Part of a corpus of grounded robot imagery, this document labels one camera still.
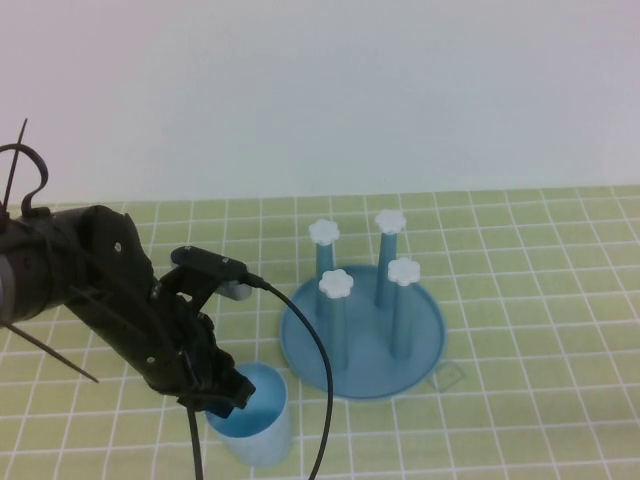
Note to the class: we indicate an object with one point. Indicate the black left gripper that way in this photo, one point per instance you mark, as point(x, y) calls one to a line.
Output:
point(200, 350)

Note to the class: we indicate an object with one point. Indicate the light blue plastic cup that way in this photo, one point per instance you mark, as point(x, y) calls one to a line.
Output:
point(260, 440)

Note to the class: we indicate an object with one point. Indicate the blue cup stand white caps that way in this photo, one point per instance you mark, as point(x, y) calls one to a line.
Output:
point(365, 360)

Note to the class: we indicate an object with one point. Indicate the black zip tie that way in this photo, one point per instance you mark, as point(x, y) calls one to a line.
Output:
point(60, 357)
point(18, 150)

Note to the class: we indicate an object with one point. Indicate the clear tape piece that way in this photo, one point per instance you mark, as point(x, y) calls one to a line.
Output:
point(446, 376)

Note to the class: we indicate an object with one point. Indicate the green checked tablecloth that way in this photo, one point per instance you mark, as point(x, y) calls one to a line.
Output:
point(525, 300)

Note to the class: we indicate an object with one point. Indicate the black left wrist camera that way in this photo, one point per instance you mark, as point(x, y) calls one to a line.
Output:
point(205, 260)

